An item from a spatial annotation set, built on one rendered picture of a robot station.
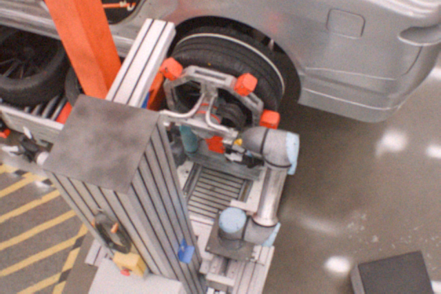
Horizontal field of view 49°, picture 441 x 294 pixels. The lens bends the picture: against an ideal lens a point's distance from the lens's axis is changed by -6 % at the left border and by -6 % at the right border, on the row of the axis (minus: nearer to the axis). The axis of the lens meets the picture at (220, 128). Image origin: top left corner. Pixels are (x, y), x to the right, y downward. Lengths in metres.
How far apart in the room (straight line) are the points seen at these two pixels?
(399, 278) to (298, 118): 1.42
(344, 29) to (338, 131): 1.48
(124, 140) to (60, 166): 0.18
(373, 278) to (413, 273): 0.24
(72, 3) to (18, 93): 1.71
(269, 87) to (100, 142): 1.45
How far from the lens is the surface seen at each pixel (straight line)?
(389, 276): 3.02
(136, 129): 1.36
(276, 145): 2.07
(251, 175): 3.35
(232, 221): 2.27
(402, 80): 2.59
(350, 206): 3.49
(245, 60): 2.59
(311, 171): 3.56
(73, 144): 1.38
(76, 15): 2.13
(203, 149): 3.37
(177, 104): 2.94
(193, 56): 2.61
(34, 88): 3.65
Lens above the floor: 3.16
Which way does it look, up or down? 58 degrees down
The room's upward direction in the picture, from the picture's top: 6 degrees counter-clockwise
